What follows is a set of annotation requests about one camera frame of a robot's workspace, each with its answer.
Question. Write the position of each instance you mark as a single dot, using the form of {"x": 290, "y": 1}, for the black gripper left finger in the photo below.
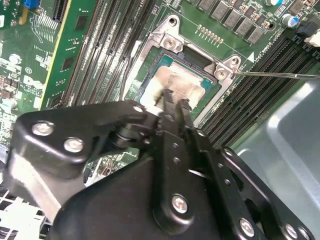
{"x": 100, "y": 117}

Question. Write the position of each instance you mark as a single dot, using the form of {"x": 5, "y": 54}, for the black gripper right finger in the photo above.
{"x": 222, "y": 175}

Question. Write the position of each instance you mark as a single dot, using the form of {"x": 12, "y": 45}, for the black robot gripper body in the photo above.
{"x": 112, "y": 212}

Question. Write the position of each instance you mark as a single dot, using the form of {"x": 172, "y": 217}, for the silver square CPU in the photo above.
{"x": 182, "y": 82}

